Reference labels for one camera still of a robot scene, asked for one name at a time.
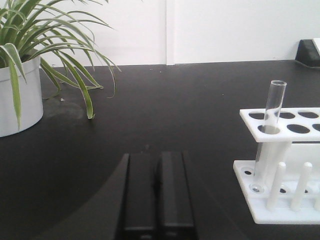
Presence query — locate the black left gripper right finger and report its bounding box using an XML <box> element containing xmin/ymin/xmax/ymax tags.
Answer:
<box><xmin>158</xmin><ymin>151</ymin><xmax>197</xmax><ymax>240</ymax></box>

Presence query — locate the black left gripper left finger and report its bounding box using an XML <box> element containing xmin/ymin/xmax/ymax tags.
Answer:
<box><xmin>119</xmin><ymin>153</ymin><xmax>157</xmax><ymax>240</ymax></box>

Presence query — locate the clear glass test tube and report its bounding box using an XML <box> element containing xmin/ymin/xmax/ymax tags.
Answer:
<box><xmin>250</xmin><ymin>79</ymin><xmax>287</xmax><ymax>194</ymax></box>

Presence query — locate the white test tube rack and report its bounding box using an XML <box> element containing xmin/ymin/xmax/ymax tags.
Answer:
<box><xmin>233</xmin><ymin>107</ymin><xmax>320</xmax><ymax>225</ymax></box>

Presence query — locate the white plant pot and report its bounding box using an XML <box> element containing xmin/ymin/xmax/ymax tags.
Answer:
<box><xmin>0</xmin><ymin>56</ymin><xmax>44</xmax><ymax>137</ymax></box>

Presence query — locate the green spider plant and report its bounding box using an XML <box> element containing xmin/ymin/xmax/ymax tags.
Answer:
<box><xmin>0</xmin><ymin>0</ymin><xmax>116</xmax><ymax>122</ymax></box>

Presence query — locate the black white power outlet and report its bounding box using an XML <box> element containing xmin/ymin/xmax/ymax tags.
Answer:
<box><xmin>295</xmin><ymin>39</ymin><xmax>320</xmax><ymax>68</ymax></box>

